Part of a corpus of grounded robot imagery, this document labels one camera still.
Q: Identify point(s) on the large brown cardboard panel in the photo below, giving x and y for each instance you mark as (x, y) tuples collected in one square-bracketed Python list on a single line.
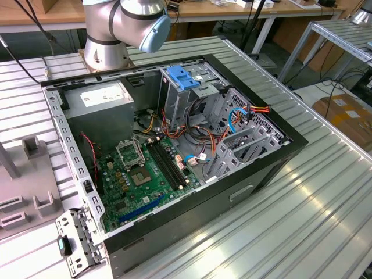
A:
[(286, 35)]

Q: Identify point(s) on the blue plastic drive bracket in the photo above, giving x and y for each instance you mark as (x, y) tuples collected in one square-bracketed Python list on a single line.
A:
[(180, 77)]

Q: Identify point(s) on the metal drive cage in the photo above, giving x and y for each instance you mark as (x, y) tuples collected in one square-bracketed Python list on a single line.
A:
[(177, 104)]

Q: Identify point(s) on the black latch with blue tab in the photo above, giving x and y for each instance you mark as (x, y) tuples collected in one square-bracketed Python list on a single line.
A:
[(62, 245)]

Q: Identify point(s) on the blue expansion slot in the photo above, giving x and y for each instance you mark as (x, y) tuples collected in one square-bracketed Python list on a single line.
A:
[(139, 210)]

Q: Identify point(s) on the cardboard box with labels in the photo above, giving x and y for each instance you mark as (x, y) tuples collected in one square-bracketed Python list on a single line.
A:
[(325, 106)]

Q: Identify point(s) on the CPU socket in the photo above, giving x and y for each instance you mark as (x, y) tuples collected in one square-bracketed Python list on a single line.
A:
[(140, 175)]

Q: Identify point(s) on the grey power supply box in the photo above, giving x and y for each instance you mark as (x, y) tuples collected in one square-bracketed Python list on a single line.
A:
[(98, 116)]

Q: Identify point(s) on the metal disk bay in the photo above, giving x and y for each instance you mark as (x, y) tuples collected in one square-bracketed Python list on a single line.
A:
[(247, 133)]

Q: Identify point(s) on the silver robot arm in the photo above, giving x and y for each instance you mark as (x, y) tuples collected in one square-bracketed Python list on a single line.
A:
[(104, 17)]

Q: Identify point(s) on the black PC case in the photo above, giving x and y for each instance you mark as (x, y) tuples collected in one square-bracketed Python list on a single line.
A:
[(189, 221)]

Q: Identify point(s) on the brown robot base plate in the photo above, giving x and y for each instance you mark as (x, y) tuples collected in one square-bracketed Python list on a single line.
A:
[(129, 61)]

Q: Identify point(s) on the small brown cardboard box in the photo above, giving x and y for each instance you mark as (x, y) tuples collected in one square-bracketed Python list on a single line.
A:
[(58, 4)]

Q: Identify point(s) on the grey parts rack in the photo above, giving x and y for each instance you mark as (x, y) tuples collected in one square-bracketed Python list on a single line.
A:
[(29, 180)]

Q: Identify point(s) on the metal card retention bracket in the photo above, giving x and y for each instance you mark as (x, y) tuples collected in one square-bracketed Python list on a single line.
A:
[(74, 216)]

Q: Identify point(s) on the small white box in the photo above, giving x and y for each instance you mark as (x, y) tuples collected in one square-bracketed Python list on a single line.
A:
[(268, 4), (241, 4)]

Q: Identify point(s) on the black RAM slot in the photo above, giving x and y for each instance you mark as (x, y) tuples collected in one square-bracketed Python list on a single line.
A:
[(171, 161), (164, 165)]

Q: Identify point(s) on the wooden desk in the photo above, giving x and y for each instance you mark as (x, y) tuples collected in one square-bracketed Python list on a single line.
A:
[(203, 10)]

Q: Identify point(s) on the green motherboard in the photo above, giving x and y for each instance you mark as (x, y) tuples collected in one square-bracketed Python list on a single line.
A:
[(136, 200)]

